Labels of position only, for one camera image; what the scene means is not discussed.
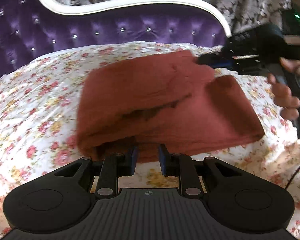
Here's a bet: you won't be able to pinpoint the purple tufted headboard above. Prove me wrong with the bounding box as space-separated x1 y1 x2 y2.
0 0 231 78

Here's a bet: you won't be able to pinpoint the floral bed sheet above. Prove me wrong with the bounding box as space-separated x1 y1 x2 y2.
0 42 300 239

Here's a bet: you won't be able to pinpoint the person's right hand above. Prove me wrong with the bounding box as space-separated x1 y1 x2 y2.
267 57 300 121

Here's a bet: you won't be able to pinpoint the red pants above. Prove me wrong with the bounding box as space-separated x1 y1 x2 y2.
76 50 264 163

